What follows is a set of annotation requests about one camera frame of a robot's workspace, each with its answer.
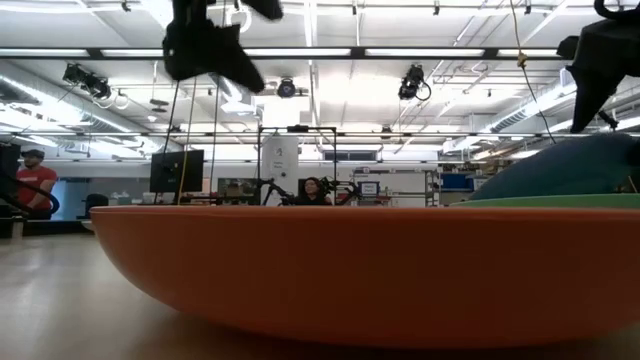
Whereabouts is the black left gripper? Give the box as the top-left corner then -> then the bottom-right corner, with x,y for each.
162,0 -> 284,94

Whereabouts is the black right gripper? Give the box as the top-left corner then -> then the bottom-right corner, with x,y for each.
557,18 -> 640,134

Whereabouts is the dark teal plastic plate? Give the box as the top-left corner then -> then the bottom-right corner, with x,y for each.
469,132 -> 640,201

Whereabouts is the green plastic plate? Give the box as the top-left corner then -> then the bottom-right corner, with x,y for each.
449,193 -> 640,211

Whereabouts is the black tripod stand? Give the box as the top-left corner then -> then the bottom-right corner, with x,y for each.
598,109 -> 621,135

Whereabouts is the white column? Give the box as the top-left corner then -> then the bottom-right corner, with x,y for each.
261,135 -> 300,179

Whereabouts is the black computer monitor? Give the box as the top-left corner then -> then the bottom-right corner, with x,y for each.
149,149 -> 205,194

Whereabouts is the person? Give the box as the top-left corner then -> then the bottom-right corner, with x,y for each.
14,148 -> 59,221
294,176 -> 334,207

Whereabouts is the blue storage bin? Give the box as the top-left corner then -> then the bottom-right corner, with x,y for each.
440,172 -> 474,192

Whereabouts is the black box-shaped device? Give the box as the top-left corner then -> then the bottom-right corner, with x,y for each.
0,143 -> 22,201

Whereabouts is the white cable ring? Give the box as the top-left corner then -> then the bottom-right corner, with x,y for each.
227,4 -> 253,35

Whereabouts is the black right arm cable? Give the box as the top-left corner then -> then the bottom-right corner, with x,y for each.
593,0 -> 640,22

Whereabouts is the yellow hanging cable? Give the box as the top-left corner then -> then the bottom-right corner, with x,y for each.
177,75 -> 198,205

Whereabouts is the black light bar frame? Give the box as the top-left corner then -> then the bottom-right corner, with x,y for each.
0,46 -> 569,62

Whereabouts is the black hanging camera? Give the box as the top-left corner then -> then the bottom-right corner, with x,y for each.
398,63 -> 432,102

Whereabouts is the black camera cluster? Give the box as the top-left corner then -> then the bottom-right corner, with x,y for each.
62,63 -> 112,101

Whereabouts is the black corrugated hose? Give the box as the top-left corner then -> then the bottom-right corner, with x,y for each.
0,169 -> 62,218

